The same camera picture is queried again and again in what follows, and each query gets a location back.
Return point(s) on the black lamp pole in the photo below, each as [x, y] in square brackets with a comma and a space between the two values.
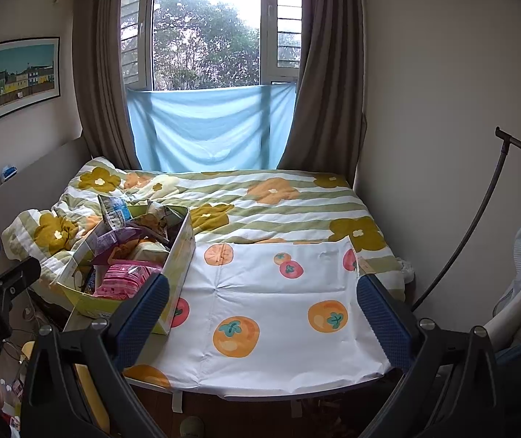
[506, 138]

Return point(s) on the yellow-green cardboard box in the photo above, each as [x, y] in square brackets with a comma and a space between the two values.
[178, 264]

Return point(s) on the purple snack packet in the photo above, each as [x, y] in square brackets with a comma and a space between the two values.
[114, 242]

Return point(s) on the pink printed bag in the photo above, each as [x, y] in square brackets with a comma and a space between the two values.
[14, 401]

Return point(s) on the framed wall poster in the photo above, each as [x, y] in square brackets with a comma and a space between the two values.
[20, 80]

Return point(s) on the yellow plastic item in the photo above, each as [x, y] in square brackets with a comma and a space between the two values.
[93, 397]

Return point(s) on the grey and yellow chip packet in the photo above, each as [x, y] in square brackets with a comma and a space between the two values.
[160, 219]

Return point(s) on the orange and cream snack packet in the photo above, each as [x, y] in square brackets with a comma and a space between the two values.
[146, 252]

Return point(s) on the white crumpled cloth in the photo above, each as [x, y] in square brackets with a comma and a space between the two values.
[407, 271]

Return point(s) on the small blue item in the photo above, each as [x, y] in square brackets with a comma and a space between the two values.
[10, 173]

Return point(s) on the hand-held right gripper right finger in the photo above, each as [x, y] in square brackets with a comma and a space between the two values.
[381, 315]

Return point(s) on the floral striped quilt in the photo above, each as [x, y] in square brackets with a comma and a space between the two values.
[278, 210]

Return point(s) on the white mesh chair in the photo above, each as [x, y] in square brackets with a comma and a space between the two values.
[520, 283]

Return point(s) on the light blue cloth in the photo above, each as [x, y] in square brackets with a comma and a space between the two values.
[210, 127]

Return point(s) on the blue and white snack packet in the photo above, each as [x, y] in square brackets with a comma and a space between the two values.
[114, 212]

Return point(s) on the white fruit-print cloth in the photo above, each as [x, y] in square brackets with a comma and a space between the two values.
[278, 319]

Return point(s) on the pink striped snack packet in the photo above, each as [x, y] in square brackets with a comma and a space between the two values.
[123, 278]

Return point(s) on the window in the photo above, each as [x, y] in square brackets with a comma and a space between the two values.
[205, 32]

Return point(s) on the green ball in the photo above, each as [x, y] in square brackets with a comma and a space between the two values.
[192, 429]

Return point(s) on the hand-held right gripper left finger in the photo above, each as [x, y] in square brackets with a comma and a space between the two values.
[144, 315]

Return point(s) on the paper tag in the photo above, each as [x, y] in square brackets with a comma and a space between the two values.
[363, 265]

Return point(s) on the grey bed headboard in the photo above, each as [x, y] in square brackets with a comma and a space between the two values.
[32, 182]

